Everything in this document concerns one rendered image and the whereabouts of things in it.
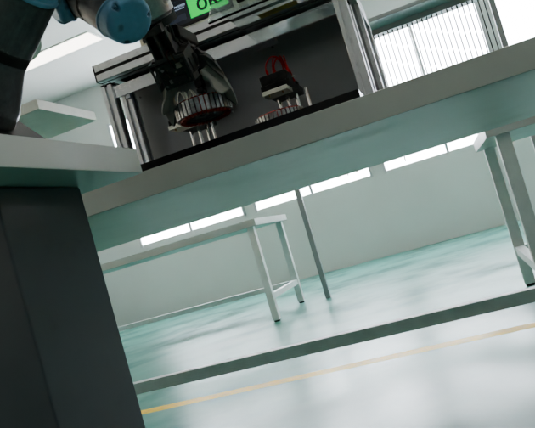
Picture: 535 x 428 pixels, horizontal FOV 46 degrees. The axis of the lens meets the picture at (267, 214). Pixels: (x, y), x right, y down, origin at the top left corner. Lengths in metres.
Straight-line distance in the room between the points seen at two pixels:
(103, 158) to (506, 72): 0.65
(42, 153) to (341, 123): 0.53
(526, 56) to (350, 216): 6.80
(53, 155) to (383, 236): 7.11
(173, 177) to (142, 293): 7.66
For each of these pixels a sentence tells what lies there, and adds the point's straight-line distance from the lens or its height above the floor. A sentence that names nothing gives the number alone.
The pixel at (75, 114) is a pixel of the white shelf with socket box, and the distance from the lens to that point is 2.35.
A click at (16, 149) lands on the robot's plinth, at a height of 0.73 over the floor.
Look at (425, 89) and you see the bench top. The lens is 1.11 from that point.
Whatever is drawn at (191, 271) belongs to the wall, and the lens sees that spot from 8.48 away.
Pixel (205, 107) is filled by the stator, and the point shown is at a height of 0.82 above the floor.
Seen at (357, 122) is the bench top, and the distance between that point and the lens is 1.11.
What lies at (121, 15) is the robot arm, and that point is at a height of 0.92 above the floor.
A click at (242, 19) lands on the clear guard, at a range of 1.51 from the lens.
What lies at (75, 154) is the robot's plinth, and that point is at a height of 0.73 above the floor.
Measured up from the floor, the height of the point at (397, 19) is 1.90.
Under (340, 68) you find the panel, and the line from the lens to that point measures 1.65.
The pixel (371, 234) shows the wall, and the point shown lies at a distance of 7.82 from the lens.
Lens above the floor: 0.55
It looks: 3 degrees up
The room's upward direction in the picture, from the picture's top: 16 degrees counter-clockwise
